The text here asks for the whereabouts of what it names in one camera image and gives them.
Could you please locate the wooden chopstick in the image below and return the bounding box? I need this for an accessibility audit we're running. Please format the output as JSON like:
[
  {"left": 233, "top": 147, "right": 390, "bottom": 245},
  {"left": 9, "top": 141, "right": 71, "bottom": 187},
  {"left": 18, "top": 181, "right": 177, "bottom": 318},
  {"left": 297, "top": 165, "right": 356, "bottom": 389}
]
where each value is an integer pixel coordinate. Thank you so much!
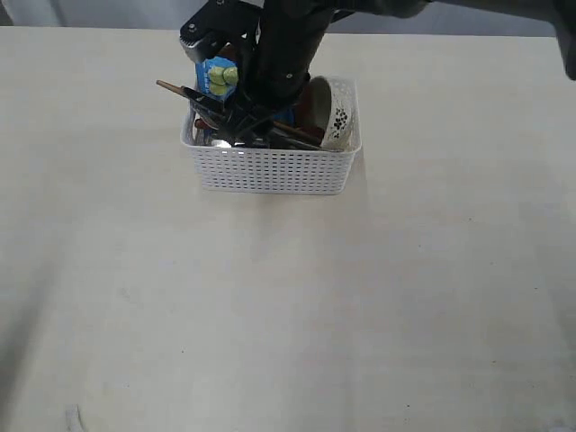
[{"left": 156, "top": 80, "right": 321, "bottom": 148}]

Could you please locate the silver table knife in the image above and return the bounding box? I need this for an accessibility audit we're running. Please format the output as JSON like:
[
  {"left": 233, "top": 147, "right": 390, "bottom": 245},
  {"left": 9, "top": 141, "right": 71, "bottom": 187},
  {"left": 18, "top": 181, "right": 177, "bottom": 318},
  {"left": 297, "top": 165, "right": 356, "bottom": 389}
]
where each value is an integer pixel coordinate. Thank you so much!
[{"left": 177, "top": 86, "right": 321, "bottom": 150}]

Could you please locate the dark red wooden spoon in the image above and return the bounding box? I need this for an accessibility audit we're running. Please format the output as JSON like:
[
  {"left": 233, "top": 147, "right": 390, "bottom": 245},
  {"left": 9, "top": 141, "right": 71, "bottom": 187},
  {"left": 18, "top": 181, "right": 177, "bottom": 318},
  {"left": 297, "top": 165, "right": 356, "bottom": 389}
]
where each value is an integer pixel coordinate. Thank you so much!
[{"left": 193, "top": 118, "right": 325, "bottom": 143}]

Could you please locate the white floral ceramic bowl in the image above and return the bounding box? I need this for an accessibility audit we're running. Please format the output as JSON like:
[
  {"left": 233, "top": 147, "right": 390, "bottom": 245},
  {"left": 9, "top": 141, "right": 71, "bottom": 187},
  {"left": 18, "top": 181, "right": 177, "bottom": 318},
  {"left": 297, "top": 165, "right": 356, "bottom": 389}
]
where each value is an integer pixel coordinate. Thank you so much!
[{"left": 308, "top": 76, "right": 356, "bottom": 152}]

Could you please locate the blue chips bag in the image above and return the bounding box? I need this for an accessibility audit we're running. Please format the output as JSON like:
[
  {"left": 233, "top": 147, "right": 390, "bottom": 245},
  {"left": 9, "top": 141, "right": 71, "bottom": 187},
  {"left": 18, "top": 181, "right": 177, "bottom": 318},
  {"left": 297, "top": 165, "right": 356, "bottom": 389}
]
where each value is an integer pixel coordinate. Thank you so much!
[{"left": 195, "top": 44, "right": 239, "bottom": 102}]

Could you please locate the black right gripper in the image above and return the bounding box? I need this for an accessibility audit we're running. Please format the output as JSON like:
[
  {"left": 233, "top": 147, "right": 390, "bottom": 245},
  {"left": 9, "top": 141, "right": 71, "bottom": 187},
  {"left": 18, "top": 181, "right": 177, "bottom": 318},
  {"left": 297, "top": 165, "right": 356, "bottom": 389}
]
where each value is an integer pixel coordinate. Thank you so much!
[{"left": 221, "top": 1, "right": 333, "bottom": 142}]

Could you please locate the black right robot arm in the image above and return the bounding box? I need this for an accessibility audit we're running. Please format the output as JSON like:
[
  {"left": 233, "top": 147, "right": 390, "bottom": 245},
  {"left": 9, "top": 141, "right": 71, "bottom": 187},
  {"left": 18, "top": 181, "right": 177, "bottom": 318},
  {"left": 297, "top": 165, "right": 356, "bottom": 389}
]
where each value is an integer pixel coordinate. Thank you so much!
[{"left": 221, "top": 1, "right": 575, "bottom": 137}]

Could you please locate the white perforated plastic basket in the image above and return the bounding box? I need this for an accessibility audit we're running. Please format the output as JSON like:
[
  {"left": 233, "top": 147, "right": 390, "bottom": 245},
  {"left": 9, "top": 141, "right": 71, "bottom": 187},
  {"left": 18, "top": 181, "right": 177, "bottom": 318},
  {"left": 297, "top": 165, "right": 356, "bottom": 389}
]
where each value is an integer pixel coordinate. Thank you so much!
[{"left": 181, "top": 76, "right": 362, "bottom": 195}]

